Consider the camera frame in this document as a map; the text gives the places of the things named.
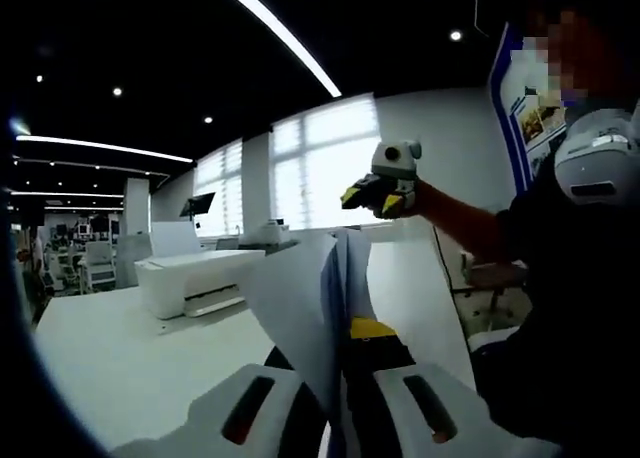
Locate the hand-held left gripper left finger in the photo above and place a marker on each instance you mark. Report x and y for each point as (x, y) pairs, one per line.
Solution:
(235, 413)

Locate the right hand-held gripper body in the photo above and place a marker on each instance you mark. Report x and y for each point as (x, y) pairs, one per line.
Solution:
(400, 160)

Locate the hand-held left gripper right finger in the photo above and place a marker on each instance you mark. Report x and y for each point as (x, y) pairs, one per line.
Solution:
(390, 408)

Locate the wide window with blinds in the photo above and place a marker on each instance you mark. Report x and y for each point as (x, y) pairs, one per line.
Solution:
(325, 163)

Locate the small white machine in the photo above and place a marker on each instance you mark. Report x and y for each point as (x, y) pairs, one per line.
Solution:
(272, 230)

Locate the grey office chair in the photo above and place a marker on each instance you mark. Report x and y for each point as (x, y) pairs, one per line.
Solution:
(495, 275)

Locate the white table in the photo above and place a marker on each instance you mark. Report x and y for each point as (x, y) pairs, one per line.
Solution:
(125, 353)

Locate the white printer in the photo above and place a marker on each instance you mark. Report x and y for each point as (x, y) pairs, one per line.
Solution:
(200, 278)

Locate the narrow window with blinds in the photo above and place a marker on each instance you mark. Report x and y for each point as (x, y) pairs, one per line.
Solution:
(220, 188)

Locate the small black tilted monitor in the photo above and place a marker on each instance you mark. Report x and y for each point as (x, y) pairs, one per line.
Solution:
(197, 204)

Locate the long ceiling light strip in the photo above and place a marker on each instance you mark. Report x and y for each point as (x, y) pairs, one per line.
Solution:
(280, 33)
(100, 147)

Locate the white chest-worn device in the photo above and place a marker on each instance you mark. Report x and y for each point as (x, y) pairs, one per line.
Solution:
(590, 158)

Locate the person's black shirt torso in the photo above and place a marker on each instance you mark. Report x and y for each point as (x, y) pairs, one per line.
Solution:
(575, 303)

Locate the blue white wall poster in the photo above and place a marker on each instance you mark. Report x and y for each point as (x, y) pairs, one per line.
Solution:
(535, 128)

